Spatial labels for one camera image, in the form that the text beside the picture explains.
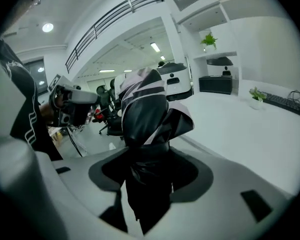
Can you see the green potted plant white pot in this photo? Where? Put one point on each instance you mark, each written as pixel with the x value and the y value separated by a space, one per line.
pixel 209 42

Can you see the black box device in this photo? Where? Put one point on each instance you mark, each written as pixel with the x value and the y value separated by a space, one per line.
pixel 215 84

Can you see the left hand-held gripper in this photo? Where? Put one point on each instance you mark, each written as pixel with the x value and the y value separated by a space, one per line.
pixel 77 96

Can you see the black flat dish device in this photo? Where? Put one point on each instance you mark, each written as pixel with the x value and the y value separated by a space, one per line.
pixel 219 61

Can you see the black office chair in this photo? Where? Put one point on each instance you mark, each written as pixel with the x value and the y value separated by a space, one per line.
pixel 111 114

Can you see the white wall shelf unit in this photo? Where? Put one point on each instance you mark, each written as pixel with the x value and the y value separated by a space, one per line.
pixel 230 16

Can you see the person's left forearm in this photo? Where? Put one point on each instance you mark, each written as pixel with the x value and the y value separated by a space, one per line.
pixel 46 112

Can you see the small potted plant white pot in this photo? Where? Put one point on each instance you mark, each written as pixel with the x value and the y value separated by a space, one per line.
pixel 256 97

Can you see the white rounded robot base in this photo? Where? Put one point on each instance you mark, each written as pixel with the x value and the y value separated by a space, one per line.
pixel 176 80

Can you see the black metal balcony railing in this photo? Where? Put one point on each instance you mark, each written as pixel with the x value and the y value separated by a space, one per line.
pixel 102 25

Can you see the black keyboard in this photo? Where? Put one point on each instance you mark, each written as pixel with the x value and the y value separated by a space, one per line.
pixel 287 104

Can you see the long ceiling light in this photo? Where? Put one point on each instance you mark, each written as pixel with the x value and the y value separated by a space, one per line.
pixel 155 47

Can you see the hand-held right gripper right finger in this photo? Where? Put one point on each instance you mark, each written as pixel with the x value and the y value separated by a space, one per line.
pixel 230 184

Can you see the person's black printed shirt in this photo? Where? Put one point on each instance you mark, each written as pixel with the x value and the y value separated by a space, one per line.
pixel 22 96

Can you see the round ceiling light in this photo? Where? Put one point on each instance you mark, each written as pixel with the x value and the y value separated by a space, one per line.
pixel 47 27

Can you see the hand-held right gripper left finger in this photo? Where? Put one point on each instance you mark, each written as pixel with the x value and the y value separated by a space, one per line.
pixel 75 191

